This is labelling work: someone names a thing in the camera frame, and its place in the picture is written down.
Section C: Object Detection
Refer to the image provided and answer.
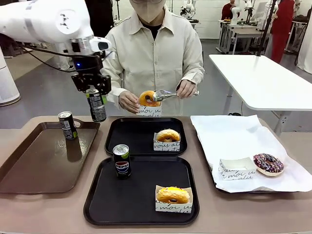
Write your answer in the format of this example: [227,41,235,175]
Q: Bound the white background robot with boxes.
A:
[180,0,197,20]
[231,0,255,25]

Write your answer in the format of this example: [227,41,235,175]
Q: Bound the brown plastic tray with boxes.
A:
[0,121,101,195]

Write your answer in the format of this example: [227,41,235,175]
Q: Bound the empty white script paper box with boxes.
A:
[218,157,257,181]

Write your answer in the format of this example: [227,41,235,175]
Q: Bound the black stand pole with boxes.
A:
[255,0,279,57]

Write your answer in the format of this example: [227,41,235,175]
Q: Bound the small black square tray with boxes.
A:
[104,117,188,156]

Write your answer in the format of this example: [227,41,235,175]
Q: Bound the person's right forearm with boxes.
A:
[101,60,124,103]

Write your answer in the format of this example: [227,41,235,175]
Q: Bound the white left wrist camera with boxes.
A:
[89,37,112,52]

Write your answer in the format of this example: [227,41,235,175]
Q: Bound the white cylinder pedestal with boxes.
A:
[0,47,21,107]

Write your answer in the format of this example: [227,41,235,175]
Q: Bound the large black square tray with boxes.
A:
[83,156,200,226]

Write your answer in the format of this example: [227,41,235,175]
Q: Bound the black Pepsi can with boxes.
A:
[58,111,78,140]
[85,89,107,122]

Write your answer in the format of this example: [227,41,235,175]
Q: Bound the person's left forearm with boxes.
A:
[181,55,205,85]

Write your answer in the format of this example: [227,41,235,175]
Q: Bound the Pepsi can logo facing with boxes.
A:
[112,144,132,180]

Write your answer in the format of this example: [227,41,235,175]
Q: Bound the metal serving tongs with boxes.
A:
[153,89,200,102]

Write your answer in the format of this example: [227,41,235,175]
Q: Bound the white paper sheet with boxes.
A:
[190,114,312,193]

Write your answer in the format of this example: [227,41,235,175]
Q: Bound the chocolate sprinkled donut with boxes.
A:
[253,153,285,176]

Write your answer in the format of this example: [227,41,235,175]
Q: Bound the beige face mask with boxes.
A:
[130,0,165,24]

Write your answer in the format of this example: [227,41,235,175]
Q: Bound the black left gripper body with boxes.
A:
[73,55,103,85]

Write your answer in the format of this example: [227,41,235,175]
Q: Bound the person in red dress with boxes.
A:
[270,0,296,64]

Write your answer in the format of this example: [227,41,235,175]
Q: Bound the person's left hand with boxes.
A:
[175,79,198,99]

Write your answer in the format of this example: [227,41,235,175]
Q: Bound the white background workbench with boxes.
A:
[218,19,273,55]

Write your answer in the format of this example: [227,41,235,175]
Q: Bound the person's right hand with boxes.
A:
[118,90,140,114]

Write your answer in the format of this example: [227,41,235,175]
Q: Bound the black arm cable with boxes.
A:
[23,45,79,72]

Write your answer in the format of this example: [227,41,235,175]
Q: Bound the person in cream shirt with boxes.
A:
[101,0,205,117]

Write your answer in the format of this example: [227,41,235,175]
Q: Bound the person in red top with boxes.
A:
[221,2,235,21]

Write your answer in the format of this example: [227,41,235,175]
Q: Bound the white table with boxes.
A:
[209,54,312,137]

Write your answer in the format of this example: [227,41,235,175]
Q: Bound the glazed donut yellow icing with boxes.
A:
[157,186,190,204]

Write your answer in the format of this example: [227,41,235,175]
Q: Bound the white script paper box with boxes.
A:
[153,133,181,152]
[136,103,162,117]
[218,157,257,181]
[155,185,193,214]

